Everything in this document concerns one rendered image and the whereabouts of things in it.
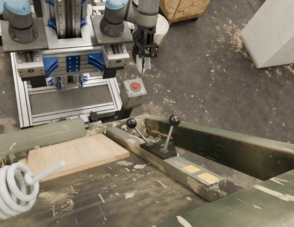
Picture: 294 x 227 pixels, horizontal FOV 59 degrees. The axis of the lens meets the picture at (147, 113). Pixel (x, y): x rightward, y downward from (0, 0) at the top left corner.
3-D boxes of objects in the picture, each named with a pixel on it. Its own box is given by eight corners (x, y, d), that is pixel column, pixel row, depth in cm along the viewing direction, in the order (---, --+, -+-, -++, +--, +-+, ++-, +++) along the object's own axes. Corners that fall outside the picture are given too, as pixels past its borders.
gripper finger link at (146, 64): (145, 78, 107) (147, 58, 101) (140, 71, 111) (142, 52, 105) (152, 78, 108) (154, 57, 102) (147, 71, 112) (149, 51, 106)
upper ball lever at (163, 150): (165, 155, 83) (178, 115, 83) (171, 158, 79) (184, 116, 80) (155, 152, 81) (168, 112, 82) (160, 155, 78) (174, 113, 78)
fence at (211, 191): (115, 133, 146) (114, 126, 145) (228, 194, 58) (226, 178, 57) (107, 135, 144) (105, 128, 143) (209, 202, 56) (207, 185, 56)
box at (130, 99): (135, 91, 176) (140, 77, 160) (140, 106, 172) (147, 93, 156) (118, 94, 172) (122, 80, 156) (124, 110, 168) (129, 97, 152)
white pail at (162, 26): (155, 35, 305) (167, 3, 264) (163, 56, 295) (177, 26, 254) (130, 37, 294) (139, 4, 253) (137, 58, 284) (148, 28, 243)
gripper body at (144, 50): (139, 61, 99) (141, 29, 91) (132, 51, 105) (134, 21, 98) (157, 59, 101) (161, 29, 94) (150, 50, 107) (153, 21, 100)
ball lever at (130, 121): (152, 142, 94) (130, 115, 90) (157, 144, 90) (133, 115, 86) (145, 149, 93) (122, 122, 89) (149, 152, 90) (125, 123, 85)
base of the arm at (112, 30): (97, 19, 158) (98, 6, 149) (120, 17, 163) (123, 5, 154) (102, 38, 152) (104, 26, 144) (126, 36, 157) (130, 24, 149)
